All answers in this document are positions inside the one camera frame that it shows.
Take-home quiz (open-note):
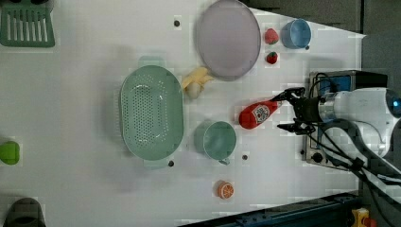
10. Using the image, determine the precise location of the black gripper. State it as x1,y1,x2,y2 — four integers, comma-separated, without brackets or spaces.
272,87,322,135

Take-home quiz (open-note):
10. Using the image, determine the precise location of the red ketchup bottle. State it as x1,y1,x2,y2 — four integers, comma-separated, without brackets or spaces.
238,100,282,130

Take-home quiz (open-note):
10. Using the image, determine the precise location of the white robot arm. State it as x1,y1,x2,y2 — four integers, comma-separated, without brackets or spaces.
273,87,400,201

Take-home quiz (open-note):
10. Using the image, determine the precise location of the black toaster oven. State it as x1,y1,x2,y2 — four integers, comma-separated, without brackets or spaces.
302,70,388,170

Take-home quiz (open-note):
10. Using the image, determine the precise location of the red strawberry toy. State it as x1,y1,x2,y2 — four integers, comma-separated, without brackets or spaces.
266,52,278,64

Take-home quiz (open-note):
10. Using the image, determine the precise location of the blue cup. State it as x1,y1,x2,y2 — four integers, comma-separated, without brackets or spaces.
280,19,312,49

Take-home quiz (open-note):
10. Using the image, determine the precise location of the pink strawberry toy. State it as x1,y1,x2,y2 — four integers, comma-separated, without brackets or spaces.
265,28,279,44

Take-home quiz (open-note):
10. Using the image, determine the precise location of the green mug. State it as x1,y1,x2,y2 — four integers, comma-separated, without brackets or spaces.
194,121,236,166

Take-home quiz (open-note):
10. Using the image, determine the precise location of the lilac round plate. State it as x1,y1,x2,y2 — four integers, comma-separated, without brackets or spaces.
196,0,261,80

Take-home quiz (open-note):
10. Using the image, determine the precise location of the orange slice toy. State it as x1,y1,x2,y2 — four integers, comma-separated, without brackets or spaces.
216,181,235,200

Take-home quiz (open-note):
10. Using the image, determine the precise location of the yellow banana toy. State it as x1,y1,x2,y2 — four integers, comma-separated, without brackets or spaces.
182,67,213,99

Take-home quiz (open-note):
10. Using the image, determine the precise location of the green oval colander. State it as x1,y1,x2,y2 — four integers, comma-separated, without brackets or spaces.
119,56,184,169

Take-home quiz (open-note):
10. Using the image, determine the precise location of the green dish rack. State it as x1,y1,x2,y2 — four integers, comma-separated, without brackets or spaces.
1,0,55,48

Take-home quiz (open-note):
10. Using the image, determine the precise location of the lime green block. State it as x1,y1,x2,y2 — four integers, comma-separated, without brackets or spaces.
0,141,20,166

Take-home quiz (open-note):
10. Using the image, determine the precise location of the dark grey cup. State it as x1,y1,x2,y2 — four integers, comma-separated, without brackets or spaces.
3,198,46,227

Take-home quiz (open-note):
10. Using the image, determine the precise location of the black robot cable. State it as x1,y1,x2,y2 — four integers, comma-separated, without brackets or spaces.
306,72,401,227

